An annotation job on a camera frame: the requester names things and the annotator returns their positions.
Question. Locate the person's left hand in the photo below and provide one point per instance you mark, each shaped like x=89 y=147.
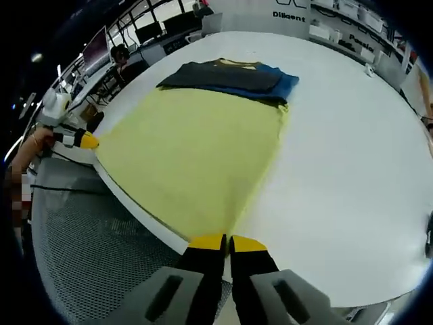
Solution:
x=45 y=139

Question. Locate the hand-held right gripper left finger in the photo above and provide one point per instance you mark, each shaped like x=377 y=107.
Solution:
x=199 y=287

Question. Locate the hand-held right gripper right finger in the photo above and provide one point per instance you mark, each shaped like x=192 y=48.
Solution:
x=253 y=271

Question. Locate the white shelf rack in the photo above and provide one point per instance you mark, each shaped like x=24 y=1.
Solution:
x=372 y=23

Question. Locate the yellow and blue garment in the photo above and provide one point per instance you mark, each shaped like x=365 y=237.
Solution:
x=189 y=152

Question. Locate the white office chair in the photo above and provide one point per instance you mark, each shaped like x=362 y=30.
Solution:
x=211 y=25

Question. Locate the small white device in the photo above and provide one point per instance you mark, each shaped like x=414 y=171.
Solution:
x=369 y=70

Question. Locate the black monitor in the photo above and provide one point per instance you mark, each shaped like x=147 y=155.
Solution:
x=177 y=22
x=149 y=31

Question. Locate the monitor with purple screen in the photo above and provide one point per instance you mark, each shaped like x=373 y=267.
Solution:
x=96 y=54

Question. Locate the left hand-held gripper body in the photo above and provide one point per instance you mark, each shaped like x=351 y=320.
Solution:
x=54 y=108

